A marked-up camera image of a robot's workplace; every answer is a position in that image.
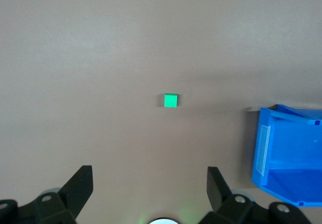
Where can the blue plastic storage bin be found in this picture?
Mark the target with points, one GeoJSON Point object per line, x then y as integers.
{"type": "Point", "coordinates": [289, 146]}

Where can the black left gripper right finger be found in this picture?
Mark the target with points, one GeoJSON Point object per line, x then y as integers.
{"type": "Point", "coordinates": [219, 191]}

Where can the small green cube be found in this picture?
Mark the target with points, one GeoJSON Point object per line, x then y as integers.
{"type": "Point", "coordinates": [170, 101]}

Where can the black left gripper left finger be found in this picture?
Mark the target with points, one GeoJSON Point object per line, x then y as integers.
{"type": "Point", "coordinates": [75, 188]}

